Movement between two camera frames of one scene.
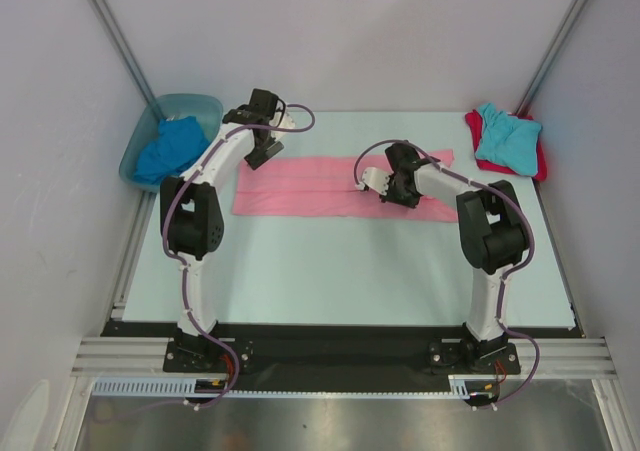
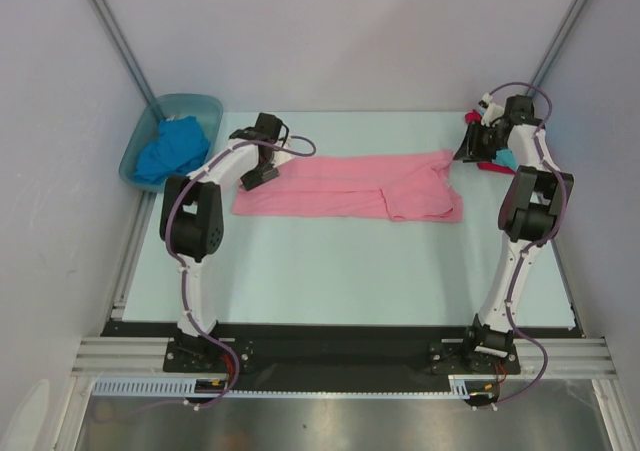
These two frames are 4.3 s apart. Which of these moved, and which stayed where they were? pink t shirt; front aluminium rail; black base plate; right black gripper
Moved: right black gripper
Stayed: pink t shirt; black base plate; front aluminium rail
